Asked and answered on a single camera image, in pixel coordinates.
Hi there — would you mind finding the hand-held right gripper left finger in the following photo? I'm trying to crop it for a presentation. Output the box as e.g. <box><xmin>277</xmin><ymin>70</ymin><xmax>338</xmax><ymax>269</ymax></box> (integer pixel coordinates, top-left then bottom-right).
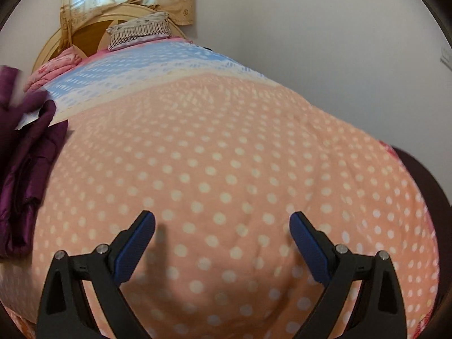
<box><xmin>35</xmin><ymin>210</ymin><xmax>156</xmax><ymax>339</ymax></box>

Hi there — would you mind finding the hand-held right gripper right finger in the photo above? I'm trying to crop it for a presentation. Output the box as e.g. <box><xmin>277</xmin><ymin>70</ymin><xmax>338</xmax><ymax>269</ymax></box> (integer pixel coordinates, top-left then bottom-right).
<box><xmin>289</xmin><ymin>211</ymin><xmax>403</xmax><ymax>339</ymax></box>

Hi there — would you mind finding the purple jacket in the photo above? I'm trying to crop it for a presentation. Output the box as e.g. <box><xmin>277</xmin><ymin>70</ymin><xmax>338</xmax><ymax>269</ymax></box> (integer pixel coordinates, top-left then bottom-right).
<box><xmin>0</xmin><ymin>65</ymin><xmax>69</xmax><ymax>258</ymax></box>

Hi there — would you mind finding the dark brown furniture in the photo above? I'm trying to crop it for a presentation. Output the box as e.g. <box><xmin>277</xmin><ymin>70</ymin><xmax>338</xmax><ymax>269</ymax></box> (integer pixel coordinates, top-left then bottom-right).
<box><xmin>392</xmin><ymin>146</ymin><xmax>452</xmax><ymax>212</ymax></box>

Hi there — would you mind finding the pink floral quilt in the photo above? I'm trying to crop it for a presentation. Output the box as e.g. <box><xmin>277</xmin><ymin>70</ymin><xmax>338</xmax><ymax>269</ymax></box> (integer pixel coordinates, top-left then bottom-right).
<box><xmin>26</xmin><ymin>44</ymin><xmax>110</xmax><ymax>94</ymax></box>

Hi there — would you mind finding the wooden headboard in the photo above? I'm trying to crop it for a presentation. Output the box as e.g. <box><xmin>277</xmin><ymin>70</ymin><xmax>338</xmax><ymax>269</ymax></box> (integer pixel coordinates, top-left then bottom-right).
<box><xmin>32</xmin><ymin>3</ymin><xmax>184</xmax><ymax>75</ymax></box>

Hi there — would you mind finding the striped pillow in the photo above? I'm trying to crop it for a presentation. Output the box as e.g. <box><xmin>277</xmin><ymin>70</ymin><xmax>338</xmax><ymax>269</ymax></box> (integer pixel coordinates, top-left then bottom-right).
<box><xmin>107</xmin><ymin>12</ymin><xmax>170</xmax><ymax>52</ymax></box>

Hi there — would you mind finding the beige window curtain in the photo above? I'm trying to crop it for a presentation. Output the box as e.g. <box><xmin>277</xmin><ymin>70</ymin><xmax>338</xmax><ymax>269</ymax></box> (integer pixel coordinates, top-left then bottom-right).
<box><xmin>58</xmin><ymin>0</ymin><xmax>196</xmax><ymax>34</ymax></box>

